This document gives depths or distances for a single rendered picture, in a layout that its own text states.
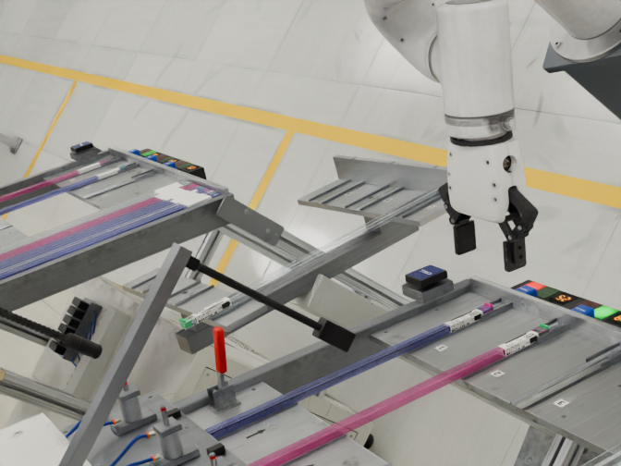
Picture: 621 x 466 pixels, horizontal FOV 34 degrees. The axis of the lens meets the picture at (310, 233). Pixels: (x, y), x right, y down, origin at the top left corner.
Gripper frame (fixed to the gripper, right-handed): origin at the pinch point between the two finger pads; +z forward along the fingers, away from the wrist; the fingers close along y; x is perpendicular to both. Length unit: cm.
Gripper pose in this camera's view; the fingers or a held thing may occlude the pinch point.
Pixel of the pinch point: (489, 252)
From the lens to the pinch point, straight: 131.2
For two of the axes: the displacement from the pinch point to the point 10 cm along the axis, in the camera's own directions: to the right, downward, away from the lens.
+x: -8.3, 2.7, -4.8
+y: -5.4, -2.1, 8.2
